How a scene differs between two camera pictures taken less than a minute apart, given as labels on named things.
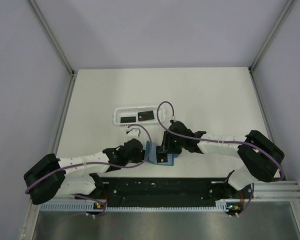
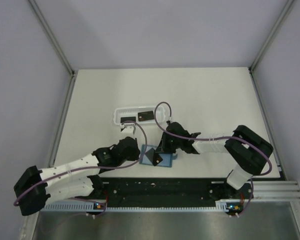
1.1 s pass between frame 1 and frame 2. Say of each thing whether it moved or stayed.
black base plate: stayed
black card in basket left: stayed
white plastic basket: stayed
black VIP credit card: moved
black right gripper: stayed
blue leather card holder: moved
